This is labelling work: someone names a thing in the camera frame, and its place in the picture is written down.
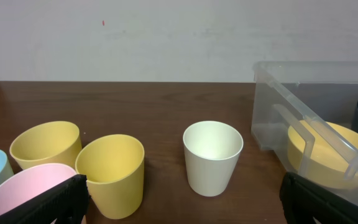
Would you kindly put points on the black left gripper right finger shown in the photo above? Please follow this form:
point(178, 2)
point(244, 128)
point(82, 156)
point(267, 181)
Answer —
point(306, 202)

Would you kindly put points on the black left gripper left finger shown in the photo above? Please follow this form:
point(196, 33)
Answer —
point(65, 203)

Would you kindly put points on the yellow small bowl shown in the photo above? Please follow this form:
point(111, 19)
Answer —
point(327, 166)

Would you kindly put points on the pink cup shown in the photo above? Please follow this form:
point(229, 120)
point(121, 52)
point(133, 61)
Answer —
point(30, 183)

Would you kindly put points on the yellow cup front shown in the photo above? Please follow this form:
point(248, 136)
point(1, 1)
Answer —
point(114, 168)

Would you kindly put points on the yellow cup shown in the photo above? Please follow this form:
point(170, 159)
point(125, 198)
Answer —
point(51, 142)
point(114, 168)

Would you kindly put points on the yellow cup rear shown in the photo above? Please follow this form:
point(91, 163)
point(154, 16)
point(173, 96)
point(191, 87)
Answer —
point(51, 142)

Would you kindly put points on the clear plastic storage bin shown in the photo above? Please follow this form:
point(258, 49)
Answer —
point(316, 92)

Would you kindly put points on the white cup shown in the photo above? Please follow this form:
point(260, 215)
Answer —
point(211, 150)

